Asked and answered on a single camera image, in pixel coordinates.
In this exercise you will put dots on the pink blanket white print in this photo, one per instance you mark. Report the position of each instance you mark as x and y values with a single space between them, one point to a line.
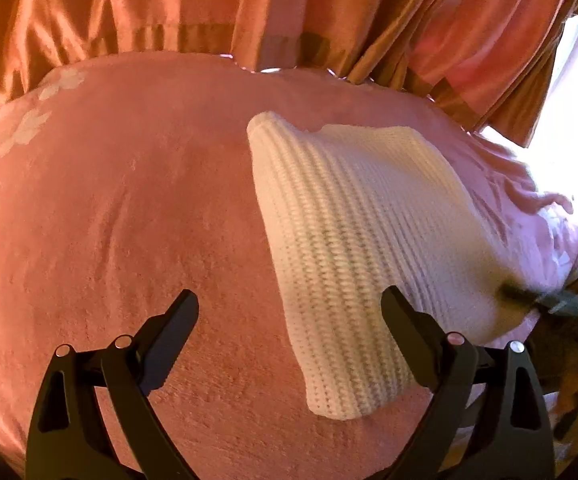
119 210

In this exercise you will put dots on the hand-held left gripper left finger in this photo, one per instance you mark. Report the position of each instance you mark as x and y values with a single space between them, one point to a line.
171 332

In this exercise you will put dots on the white knit sweater black trim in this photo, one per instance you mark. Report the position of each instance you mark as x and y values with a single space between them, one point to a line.
359 235

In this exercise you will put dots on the orange satin curtain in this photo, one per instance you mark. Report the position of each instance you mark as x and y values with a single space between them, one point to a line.
169 5

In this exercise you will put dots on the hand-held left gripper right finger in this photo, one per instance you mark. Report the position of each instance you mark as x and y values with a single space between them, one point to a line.
405 331

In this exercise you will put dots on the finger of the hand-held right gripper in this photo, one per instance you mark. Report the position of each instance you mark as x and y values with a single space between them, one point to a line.
549 301

